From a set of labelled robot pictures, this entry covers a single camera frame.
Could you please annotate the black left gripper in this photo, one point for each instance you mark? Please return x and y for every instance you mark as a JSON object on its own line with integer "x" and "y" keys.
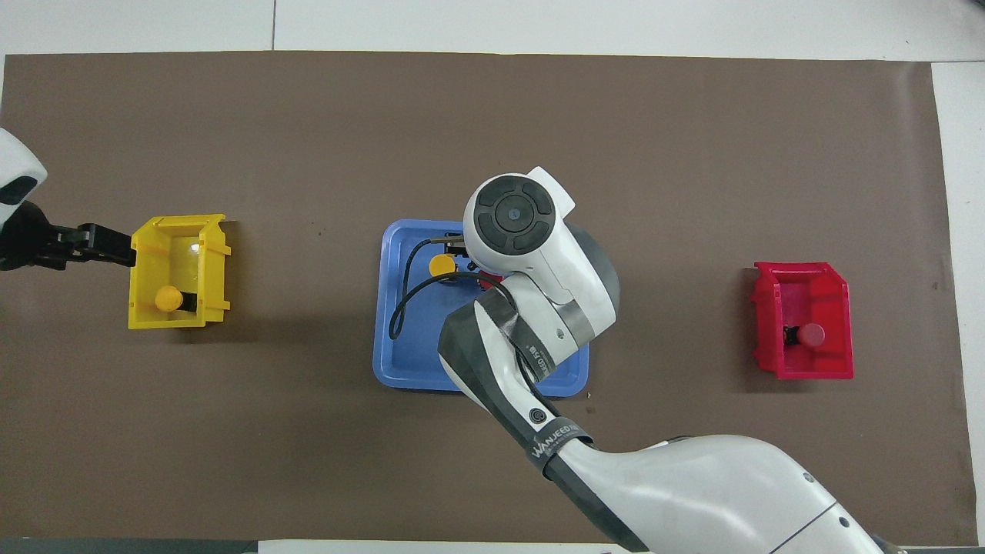
{"x": 31, "y": 238}

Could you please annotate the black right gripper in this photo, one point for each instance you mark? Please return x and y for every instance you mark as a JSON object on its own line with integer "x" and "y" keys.
{"x": 455, "y": 245}

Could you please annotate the yellow push button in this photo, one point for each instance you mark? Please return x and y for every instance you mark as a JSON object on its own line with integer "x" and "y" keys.
{"x": 442, "y": 265}
{"x": 169, "y": 298}

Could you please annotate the red push button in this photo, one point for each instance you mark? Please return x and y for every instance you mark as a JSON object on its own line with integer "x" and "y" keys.
{"x": 490, "y": 279}
{"x": 809, "y": 335}

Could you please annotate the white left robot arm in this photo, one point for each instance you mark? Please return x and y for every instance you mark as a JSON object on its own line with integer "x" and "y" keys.
{"x": 17, "y": 165}

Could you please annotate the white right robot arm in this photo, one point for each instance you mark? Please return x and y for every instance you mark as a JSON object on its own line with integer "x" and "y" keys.
{"x": 692, "y": 485}

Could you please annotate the yellow plastic bin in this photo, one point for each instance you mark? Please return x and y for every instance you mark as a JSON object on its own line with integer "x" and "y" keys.
{"x": 146, "y": 269}

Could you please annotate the blue plastic tray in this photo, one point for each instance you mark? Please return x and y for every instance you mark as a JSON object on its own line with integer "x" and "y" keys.
{"x": 408, "y": 362}

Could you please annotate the brown paper mat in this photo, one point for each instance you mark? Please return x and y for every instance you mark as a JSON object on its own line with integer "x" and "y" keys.
{"x": 308, "y": 138}

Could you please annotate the red plastic bin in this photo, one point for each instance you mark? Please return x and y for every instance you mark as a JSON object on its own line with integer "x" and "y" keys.
{"x": 835, "y": 308}

